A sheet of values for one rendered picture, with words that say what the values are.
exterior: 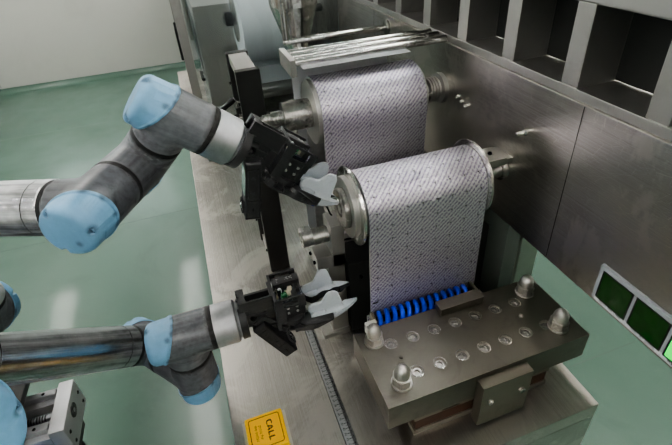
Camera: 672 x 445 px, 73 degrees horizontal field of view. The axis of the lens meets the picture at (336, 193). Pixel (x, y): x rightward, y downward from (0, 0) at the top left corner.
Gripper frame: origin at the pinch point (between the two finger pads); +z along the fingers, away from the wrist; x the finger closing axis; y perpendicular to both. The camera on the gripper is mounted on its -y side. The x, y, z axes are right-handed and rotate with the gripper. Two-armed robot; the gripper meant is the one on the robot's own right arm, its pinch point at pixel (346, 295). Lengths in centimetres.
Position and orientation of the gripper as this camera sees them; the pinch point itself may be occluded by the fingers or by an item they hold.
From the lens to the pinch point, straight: 87.6
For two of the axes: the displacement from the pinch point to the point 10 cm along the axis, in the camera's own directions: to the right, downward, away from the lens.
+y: -0.6, -8.3, -5.5
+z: 9.4, -2.3, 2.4
